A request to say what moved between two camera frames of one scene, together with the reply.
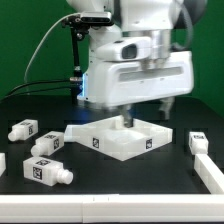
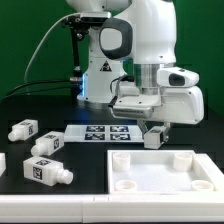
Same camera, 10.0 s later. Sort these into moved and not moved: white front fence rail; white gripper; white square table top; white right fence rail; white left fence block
Moved: white gripper; white square table top
Not moved: white left fence block; white right fence rail; white front fence rail
